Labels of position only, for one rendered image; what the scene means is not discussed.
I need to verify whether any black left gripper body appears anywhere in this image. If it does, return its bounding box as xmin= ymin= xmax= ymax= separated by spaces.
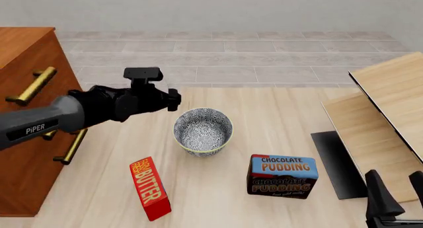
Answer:
xmin=165 ymin=88 xmax=182 ymax=112

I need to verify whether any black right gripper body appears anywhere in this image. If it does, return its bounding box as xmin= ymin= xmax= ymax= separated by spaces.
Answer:
xmin=364 ymin=213 xmax=423 ymax=228

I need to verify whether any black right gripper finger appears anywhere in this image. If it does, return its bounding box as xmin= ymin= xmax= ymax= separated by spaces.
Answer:
xmin=408 ymin=171 xmax=423 ymax=202
xmin=364 ymin=169 xmax=406 ymax=218

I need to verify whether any black and white patterned bowl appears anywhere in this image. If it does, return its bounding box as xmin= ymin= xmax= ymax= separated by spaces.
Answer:
xmin=173 ymin=107 xmax=234 ymax=158

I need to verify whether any wooden cabinet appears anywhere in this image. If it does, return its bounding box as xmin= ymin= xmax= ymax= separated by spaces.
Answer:
xmin=0 ymin=26 xmax=84 ymax=218

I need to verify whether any pale wooden board structure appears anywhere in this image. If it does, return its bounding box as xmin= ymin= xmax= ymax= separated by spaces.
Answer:
xmin=321 ymin=52 xmax=423 ymax=204

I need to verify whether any red butter box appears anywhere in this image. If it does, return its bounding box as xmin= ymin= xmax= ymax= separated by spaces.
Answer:
xmin=128 ymin=155 xmax=173 ymax=222

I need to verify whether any chocolate pudding box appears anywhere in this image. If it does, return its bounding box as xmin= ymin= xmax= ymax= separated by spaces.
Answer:
xmin=246 ymin=153 xmax=320 ymax=200

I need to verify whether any long brass drawer handle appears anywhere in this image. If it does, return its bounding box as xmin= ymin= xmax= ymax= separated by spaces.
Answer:
xmin=5 ymin=65 xmax=58 ymax=107

